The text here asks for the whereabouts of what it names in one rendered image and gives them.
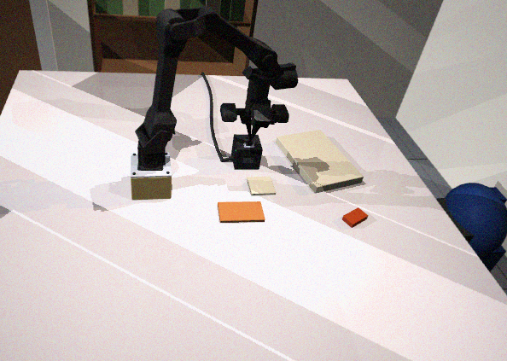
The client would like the cream flat square tile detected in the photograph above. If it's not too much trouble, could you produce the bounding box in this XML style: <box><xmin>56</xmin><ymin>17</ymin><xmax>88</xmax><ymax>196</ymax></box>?
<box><xmin>247</xmin><ymin>177</ymin><xmax>276</xmax><ymax>195</ymax></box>

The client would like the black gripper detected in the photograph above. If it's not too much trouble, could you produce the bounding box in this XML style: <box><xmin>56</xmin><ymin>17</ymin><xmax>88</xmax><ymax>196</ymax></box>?
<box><xmin>220</xmin><ymin>90</ymin><xmax>289</xmax><ymax>138</ymax></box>

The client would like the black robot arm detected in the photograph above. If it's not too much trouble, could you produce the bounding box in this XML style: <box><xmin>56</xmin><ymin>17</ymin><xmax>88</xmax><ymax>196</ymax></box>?
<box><xmin>135</xmin><ymin>6</ymin><xmax>298</xmax><ymax>171</ymax></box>

